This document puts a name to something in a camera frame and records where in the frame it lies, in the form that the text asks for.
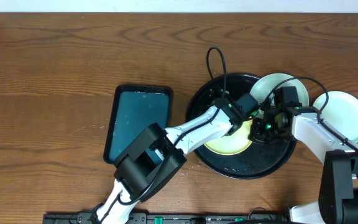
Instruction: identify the yellow plate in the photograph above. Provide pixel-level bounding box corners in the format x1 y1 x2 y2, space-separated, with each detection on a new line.
204 120 252 156

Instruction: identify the light blue plate with stain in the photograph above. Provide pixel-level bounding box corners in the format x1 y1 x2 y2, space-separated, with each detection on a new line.
321 91 358 142

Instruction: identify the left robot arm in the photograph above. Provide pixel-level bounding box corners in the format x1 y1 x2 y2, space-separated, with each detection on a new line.
95 99 257 223

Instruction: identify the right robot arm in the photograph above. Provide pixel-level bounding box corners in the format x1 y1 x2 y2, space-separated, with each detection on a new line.
249 107 358 224

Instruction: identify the black round tray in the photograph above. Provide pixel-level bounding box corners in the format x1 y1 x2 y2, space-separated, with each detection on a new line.
185 77 297 179

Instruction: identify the black rectangular water tray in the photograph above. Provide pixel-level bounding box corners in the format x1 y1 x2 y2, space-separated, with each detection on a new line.
103 84 173 164

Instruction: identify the white plate with stain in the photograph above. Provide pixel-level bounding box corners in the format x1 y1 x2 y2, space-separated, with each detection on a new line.
250 73 309 106

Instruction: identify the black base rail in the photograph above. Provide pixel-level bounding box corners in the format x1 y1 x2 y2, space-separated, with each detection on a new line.
42 212 290 224

